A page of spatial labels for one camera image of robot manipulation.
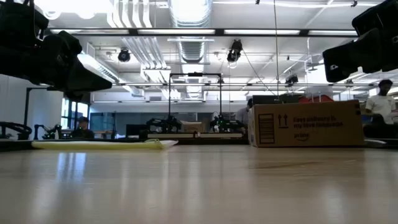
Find small background cardboard box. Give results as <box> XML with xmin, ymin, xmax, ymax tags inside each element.
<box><xmin>180</xmin><ymin>120</ymin><xmax>206</xmax><ymax>134</ymax></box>

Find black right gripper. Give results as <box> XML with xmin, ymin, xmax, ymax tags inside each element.
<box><xmin>322</xmin><ymin>0</ymin><xmax>398</xmax><ymax>83</ymax></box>

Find white mesh pouch yellow trim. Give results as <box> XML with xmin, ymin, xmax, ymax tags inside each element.
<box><xmin>30</xmin><ymin>138</ymin><xmax>179</xmax><ymax>151</ymax></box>

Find hanging black cable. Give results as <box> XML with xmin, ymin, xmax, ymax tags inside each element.
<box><xmin>272</xmin><ymin>0</ymin><xmax>280</xmax><ymax>96</ymax></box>

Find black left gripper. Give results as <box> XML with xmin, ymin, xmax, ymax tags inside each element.
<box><xmin>0</xmin><ymin>0</ymin><xmax>113</xmax><ymax>93</ymax></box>

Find red storage bins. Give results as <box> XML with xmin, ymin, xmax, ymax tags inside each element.
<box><xmin>298</xmin><ymin>95</ymin><xmax>335</xmax><ymax>104</ymax></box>

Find black curved cable loop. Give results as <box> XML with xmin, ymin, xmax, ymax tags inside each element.
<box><xmin>0</xmin><ymin>121</ymin><xmax>33</xmax><ymax>141</ymax></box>

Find brown cardboard shipping box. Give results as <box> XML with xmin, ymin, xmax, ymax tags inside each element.
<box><xmin>248</xmin><ymin>99</ymin><xmax>365</xmax><ymax>148</ymax></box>

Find black overhead frame beam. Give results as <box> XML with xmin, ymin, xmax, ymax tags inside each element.
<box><xmin>46</xmin><ymin>27</ymin><xmax>358</xmax><ymax>38</ymax></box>

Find black background station frame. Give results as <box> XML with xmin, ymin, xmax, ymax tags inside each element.
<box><xmin>168</xmin><ymin>72</ymin><xmax>223</xmax><ymax>125</ymax></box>

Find black monitor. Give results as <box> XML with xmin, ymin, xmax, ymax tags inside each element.
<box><xmin>126</xmin><ymin>123</ymin><xmax>149</xmax><ymax>138</ymax></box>

